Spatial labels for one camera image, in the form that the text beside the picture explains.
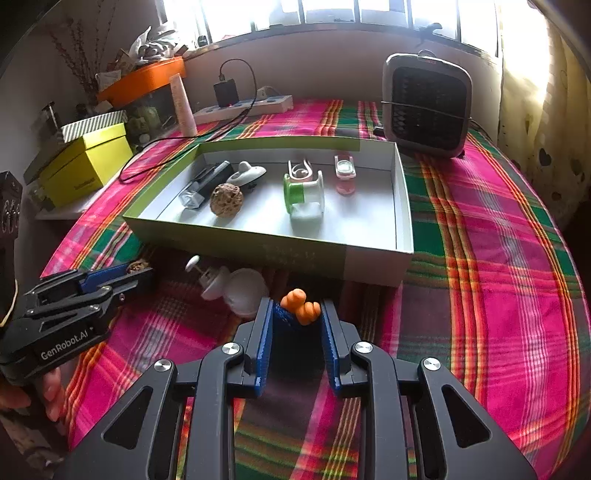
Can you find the black jar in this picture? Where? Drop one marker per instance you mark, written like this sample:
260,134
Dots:
51,117

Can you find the orange box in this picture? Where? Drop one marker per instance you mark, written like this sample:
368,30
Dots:
147,76

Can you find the black window latch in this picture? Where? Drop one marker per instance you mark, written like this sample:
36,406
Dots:
429,30

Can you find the dry branches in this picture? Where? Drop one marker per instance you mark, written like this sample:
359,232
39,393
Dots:
83,60

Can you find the white plastic scoop piece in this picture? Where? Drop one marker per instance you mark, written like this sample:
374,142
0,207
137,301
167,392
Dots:
247,174

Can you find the dark patterned box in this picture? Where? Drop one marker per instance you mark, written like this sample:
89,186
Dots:
9,207

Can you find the white round puck light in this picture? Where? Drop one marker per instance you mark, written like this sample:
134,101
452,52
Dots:
247,290

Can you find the green and white cardboard box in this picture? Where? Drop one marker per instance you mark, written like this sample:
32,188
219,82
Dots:
360,217

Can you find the white plug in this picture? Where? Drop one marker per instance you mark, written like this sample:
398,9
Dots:
263,92

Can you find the green jar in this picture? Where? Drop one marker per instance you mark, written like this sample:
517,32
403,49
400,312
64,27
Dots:
141,122

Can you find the grey space heater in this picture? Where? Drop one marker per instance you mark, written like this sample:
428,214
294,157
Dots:
427,106

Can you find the brown walnut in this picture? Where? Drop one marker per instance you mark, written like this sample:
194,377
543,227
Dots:
226,199
138,266

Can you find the pale curtain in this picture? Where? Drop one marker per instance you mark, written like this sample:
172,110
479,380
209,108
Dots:
545,138

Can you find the striped box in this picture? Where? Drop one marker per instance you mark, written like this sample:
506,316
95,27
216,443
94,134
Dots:
92,123

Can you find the person's left hand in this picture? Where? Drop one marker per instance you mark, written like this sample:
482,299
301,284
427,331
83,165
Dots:
53,392

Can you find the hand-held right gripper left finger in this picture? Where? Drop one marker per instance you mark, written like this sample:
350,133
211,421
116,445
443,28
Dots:
265,350

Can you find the olive patterned box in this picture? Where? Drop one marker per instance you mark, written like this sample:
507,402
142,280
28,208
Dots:
44,159

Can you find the black flashlight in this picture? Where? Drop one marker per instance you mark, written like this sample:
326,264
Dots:
203,187

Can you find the plaid blanket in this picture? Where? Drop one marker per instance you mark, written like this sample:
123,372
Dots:
485,277

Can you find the window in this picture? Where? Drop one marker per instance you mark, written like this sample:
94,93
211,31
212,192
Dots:
323,9

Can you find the pink and white curved clip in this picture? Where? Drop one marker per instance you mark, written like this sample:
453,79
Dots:
290,168

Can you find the white plunger stopper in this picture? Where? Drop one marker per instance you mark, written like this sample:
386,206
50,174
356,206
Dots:
212,284

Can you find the green and white spool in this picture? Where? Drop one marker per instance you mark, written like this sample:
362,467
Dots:
292,191

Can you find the white tube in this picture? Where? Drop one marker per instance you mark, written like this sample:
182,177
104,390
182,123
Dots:
183,108

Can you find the orange and blue toy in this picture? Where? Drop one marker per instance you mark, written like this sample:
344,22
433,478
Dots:
302,311

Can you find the white power strip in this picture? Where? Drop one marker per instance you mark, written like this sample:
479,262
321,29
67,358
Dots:
272,104

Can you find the pink clip with teal insert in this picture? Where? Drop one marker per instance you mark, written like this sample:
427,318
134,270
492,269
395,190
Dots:
345,187

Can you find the yellow box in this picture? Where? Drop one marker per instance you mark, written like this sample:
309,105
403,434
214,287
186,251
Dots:
78,170

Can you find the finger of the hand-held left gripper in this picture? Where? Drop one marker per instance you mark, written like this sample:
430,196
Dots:
108,276
134,281

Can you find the white ribbon bow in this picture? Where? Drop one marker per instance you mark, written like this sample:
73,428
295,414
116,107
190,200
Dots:
152,48

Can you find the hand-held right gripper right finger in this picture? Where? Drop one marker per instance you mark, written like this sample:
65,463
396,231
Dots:
328,346

